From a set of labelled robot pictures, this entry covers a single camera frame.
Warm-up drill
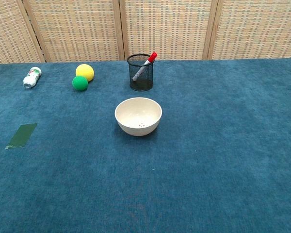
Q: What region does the green tape strip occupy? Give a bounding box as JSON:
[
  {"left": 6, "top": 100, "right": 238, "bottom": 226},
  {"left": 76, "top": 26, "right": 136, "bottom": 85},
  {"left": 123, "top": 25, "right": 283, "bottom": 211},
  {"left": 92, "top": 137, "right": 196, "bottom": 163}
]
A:
[{"left": 4, "top": 122, "right": 38, "bottom": 150}]

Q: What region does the cream ceramic bowl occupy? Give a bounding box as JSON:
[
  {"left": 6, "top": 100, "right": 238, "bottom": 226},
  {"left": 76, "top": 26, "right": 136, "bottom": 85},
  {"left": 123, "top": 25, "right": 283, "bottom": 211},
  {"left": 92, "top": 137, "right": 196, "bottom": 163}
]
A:
[{"left": 114, "top": 97, "right": 163, "bottom": 136}]

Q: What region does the blue table cloth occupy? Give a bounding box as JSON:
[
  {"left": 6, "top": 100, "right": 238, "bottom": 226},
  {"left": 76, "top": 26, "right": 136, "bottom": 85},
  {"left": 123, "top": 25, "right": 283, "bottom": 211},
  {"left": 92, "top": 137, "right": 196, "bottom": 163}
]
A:
[{"left": 0, "top": 57, "right": 291, "bottom": 233}]

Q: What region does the black mesh pen holder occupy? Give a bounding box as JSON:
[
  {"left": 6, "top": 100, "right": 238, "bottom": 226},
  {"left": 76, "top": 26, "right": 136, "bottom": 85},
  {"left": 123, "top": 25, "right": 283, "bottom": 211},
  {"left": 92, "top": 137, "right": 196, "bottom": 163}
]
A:
[{"left": 127, "top": 53, "right": 155, "bottom": 92}]

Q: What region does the red capped marker pen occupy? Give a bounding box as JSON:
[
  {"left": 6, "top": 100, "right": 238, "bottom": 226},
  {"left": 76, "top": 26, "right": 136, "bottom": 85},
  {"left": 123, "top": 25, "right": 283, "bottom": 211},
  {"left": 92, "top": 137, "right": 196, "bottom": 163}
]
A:
[{"left": 132, "top": 51, "right": 158, "bottom": 81}]

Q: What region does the green foam ball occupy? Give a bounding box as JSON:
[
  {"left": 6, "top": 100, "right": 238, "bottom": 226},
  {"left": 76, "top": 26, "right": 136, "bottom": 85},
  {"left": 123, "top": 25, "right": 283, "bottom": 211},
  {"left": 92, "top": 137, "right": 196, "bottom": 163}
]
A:
[{"left": 72, "top": 75, "right": 89, "bottom": 92}]

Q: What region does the yellow foam ball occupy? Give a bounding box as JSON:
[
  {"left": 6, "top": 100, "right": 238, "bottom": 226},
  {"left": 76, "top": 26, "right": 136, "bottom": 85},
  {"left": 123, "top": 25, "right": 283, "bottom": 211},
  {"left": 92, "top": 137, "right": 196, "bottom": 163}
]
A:
[{"left": 75, "top": 64, "right": 95, "bottom": 83}]

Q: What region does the woven folding screen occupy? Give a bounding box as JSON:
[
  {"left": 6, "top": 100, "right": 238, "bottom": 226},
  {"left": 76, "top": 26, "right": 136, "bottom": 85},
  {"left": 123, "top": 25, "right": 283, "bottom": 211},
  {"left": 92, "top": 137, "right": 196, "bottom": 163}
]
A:
[{"left": 0, "top": 0, "right": 291, "bottom": 66}]

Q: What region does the white plastic bottle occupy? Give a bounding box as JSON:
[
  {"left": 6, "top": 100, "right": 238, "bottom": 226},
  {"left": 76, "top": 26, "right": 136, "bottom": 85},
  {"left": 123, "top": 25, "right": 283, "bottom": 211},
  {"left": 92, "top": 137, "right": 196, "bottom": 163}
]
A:
[{"left": 23, "top": 67, "right": 42, "bottom": 89}]

